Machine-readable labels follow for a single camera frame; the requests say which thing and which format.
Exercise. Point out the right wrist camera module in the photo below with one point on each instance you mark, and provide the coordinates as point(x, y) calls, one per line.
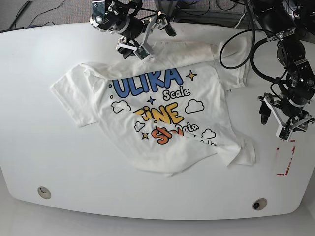
point(143, 51)

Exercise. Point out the right table cable grommet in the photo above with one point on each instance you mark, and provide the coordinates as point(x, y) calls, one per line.
point(259, 204)

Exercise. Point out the red tape rectangle marking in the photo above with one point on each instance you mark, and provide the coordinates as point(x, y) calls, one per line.
point(284, 157)

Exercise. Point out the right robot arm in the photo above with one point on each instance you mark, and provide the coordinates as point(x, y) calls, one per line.
point(109, 15)

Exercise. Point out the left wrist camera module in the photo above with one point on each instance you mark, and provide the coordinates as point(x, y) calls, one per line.
point(283, 133)

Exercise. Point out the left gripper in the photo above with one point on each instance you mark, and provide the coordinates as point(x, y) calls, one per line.
point(294, 118)

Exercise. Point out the white printed t-shirt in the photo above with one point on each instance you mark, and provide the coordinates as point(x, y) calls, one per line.
point(167, 112)

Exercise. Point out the left table cable grommet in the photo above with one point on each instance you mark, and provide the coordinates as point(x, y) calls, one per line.
point(44, 192)

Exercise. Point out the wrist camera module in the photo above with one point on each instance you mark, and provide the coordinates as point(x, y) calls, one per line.
point(283, 133)
point(143, 51)

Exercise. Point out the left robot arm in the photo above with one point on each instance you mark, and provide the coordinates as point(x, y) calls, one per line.
point(297, 84)

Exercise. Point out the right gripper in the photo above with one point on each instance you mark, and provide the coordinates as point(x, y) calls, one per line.
point(136, 32)

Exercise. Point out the table cable grommet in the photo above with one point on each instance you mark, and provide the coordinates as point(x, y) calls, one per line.
point(44, 192)
point(259, 204)

